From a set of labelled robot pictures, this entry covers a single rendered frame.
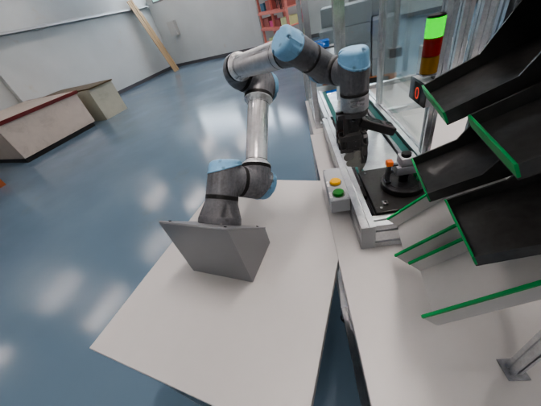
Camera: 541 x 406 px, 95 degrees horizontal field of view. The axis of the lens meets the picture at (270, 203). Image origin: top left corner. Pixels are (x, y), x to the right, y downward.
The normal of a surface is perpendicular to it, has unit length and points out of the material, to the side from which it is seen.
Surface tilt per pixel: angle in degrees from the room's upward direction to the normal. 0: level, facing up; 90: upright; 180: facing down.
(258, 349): 0
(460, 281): 45
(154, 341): 0
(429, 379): 0
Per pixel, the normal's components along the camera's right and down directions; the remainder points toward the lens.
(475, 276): -0.84, -0.50
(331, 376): -0.22, -0.75
